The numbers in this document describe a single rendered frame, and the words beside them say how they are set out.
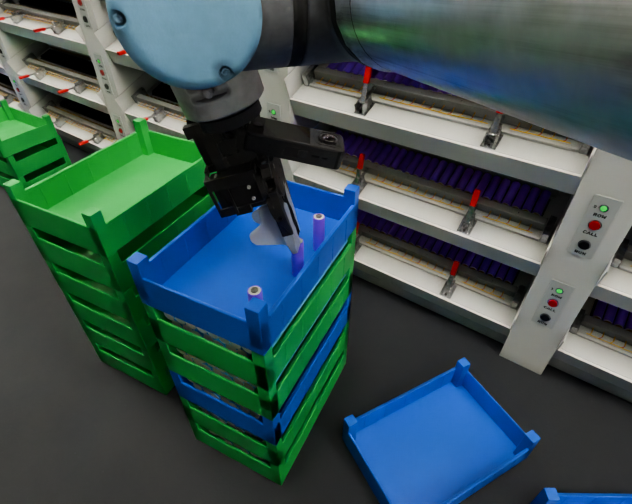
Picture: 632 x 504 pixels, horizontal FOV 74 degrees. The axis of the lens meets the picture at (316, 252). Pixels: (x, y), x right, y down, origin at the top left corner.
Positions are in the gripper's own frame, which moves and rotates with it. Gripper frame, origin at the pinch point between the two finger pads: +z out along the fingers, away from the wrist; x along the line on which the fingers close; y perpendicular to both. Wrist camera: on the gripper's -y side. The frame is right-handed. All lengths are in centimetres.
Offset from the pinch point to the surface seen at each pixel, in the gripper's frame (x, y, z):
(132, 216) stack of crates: -11.5, 26.5, -3.7
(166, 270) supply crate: -0.1, 19.7, -0.1
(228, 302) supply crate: 5.2, 11.3, 3.8
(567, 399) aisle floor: 0, -43, 60
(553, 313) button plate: -8, -42, 40
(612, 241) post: -7, -49, 22
